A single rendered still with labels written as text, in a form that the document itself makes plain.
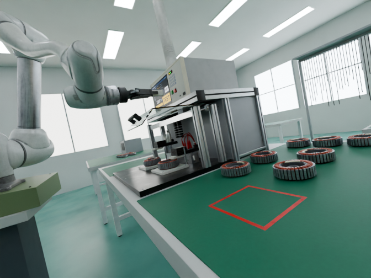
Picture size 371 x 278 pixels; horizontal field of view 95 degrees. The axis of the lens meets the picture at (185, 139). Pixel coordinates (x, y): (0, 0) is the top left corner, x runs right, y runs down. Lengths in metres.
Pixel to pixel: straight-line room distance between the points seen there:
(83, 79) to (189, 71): 0.48
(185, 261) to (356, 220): 0.29
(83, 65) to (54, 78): 5.21
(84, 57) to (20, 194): 0.66
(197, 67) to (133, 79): 5.27
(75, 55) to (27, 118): 0.65
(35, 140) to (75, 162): 4.32
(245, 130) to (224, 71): 0.37
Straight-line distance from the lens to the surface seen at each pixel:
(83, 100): 0.82
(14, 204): 1.07
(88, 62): 0.71
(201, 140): 0.76
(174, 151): 0.90
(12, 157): 1.18
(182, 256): 0.34
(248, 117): 0.99
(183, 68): 0.91
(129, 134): 5.70
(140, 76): 6.29
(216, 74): 1.04
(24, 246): 1.18
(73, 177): 5.58
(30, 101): 1.27
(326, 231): 0.38
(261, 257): 0.32
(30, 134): 1.25
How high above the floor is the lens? 0.95
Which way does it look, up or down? 2 degrees down
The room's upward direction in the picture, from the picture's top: 11 degrees counter-clockwise
